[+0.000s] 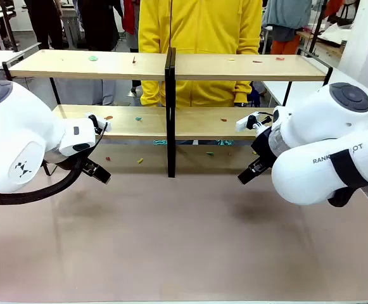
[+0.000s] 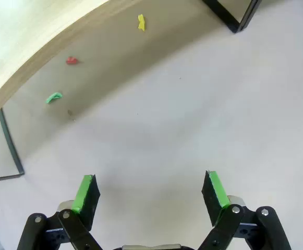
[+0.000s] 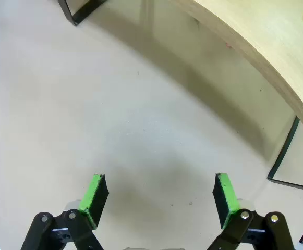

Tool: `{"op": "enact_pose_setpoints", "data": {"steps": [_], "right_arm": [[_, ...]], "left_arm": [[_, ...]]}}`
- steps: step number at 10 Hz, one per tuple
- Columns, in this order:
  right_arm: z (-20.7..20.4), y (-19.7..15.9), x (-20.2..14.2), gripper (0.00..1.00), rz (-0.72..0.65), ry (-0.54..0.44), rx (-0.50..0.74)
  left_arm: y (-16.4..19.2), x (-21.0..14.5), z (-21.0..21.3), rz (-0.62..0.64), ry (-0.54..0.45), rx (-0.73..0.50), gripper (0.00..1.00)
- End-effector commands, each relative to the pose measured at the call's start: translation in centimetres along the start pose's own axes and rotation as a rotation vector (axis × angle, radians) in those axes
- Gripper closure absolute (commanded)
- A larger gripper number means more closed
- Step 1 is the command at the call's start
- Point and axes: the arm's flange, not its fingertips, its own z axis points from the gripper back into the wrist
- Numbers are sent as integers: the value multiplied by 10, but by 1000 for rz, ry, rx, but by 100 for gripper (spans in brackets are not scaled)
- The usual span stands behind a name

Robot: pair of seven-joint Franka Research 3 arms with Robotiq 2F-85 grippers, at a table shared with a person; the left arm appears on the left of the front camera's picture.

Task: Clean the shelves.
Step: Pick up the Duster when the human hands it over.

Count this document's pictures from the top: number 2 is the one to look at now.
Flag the left wooden shelf rack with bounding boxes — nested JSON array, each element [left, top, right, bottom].
[[0, 0, 262, 183]]

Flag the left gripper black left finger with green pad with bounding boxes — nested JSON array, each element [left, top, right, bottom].
[[17, 173, 107, 250]]

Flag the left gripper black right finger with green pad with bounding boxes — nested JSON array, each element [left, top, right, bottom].
[[198, 170, 293, 250]]

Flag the yellow paper scrap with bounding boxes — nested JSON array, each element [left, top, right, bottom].
[[137, 14, 147, 32]]

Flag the green paper scrap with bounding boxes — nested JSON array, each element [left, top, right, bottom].
[[45, 92, 63, 104]]

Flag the light wooden shelf board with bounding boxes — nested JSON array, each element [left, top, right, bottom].
[[0, 0, 144, 127]]

